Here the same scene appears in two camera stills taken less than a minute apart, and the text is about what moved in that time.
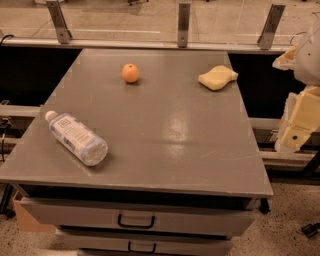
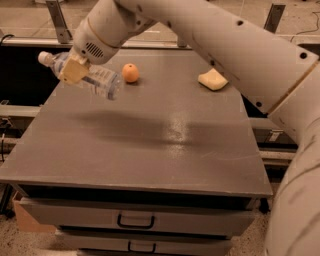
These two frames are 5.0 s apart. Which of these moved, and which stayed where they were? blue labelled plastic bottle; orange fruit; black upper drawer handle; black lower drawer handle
Moved: blue labelled plastic bottle
Stayed: orange fruit; black lower drawer handle; black upper drawer handle
